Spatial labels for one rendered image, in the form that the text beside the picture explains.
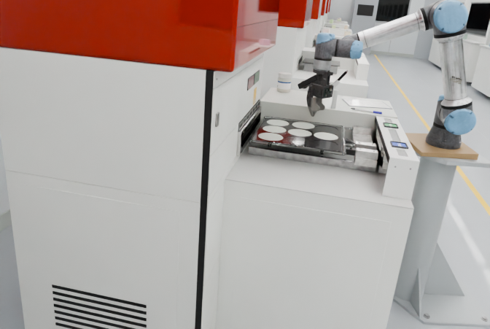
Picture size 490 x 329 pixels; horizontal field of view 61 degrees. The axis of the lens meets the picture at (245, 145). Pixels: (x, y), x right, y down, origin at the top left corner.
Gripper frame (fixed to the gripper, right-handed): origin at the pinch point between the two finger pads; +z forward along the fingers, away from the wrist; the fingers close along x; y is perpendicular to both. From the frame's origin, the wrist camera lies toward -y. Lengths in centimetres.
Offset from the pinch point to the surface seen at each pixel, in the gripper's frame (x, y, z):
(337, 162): -16.2, 28.2, 10.7
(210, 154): -77, 26, -3
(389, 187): -23, 54, 9
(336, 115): 10.0, 6.4, 0.7
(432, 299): 52, 52, 93
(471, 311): 61, 69, 93
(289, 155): -27.4, 13.1, 10.5
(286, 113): -3.7, -12.0, 2.6
